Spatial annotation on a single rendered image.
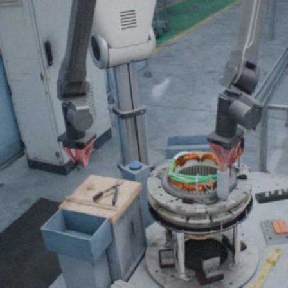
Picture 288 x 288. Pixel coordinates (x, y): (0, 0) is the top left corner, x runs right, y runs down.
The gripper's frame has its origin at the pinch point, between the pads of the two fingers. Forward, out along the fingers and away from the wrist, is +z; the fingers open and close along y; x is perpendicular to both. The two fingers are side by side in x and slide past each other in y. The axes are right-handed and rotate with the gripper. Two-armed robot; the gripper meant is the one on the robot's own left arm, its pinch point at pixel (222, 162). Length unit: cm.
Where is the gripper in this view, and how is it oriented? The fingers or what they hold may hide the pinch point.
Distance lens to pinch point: 116.2
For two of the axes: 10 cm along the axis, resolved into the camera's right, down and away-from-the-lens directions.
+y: 5.8, -3.9, 7.2
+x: -8.2, -2.8, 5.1
